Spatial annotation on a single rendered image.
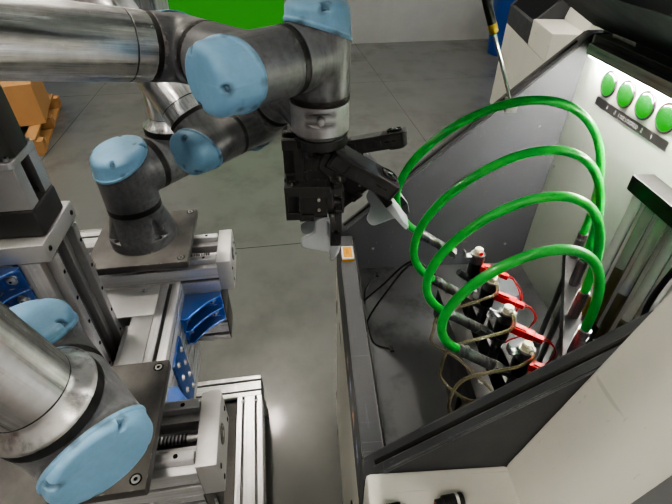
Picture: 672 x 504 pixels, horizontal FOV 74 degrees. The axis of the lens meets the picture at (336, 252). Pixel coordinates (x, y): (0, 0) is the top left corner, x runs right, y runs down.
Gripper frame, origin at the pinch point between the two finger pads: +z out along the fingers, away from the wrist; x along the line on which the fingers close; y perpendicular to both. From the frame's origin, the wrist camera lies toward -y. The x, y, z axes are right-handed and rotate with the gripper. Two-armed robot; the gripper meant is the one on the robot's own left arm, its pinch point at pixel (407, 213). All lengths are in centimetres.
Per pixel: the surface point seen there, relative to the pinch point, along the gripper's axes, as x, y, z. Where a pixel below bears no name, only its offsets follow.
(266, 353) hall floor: -84, 114, 39
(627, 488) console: 39.7, -8.6, 28.6
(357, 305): -8.4, 24.1, 12.9
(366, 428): 20.3, 24.8, 21.3
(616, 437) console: 35.7, -10.4, 26.0
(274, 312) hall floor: -110, 112, 32
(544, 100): 0.4, -28.0, -2.0
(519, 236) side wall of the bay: -45, -10, 37
